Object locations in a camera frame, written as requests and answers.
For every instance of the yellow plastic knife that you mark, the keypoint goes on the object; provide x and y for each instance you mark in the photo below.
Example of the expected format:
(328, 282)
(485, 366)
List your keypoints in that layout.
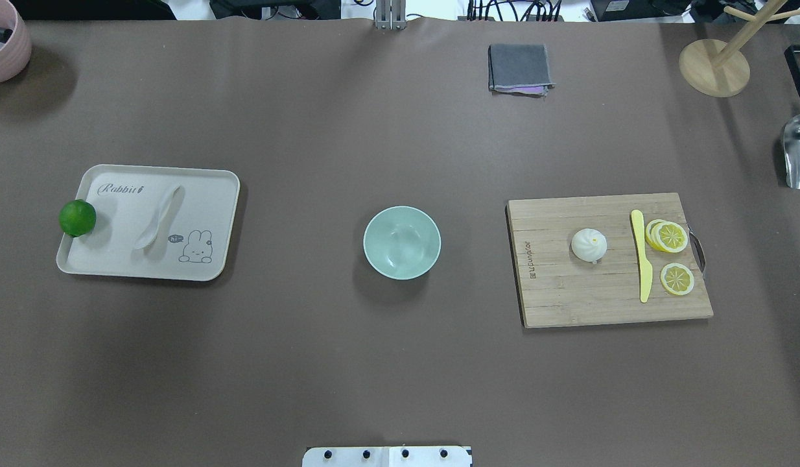
(644, 265)

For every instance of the lemon slice lower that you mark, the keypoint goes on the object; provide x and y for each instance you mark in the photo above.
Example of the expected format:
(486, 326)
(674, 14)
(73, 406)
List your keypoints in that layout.
(677, 279)

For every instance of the bamboo cutting board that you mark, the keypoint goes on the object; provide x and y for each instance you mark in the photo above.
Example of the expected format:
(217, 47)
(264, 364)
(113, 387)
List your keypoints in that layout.
(558, 289)

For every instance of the white steamed bun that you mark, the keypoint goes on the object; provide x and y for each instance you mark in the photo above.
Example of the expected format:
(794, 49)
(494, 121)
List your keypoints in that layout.
(589, 245)

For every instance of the white ceramic spoon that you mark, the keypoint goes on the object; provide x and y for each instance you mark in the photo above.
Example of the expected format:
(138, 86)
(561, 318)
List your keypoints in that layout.
(149, 234)

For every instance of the aluminium frame post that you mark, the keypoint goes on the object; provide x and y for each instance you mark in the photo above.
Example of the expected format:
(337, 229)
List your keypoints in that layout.
(390, 14)

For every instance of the wooden mug tree stand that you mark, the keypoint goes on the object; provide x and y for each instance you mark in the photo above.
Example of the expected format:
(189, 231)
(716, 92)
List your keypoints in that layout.
(718, 68)

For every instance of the grey folded cloth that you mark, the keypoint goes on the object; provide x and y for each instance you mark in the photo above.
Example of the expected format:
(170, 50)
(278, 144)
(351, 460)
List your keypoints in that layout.
(519, 69)

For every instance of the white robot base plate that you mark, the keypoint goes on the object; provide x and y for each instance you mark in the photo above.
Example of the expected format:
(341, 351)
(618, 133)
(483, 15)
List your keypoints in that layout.
(388, 456)

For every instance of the lemon slice upper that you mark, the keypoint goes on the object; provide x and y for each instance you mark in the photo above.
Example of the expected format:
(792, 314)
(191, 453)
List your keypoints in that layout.
(666, 236)

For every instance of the pink bowl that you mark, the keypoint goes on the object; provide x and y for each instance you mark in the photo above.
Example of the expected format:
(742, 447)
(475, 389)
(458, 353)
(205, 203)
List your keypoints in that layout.
(15, 53)

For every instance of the green lime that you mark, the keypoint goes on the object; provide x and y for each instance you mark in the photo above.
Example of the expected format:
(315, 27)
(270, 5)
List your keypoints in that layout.
(77, 218)

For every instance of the mint green bowl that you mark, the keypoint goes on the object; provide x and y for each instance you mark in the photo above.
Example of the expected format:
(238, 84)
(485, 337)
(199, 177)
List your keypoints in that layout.
(402, 242)

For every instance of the beige rabbit serving tray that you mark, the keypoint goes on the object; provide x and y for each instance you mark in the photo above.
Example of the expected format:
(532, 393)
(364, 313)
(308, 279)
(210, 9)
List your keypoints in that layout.
(192, 241)

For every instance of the lemon slice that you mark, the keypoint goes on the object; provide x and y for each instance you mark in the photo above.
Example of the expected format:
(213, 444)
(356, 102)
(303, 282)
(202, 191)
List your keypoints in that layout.
(666, 236)
(677, 279)

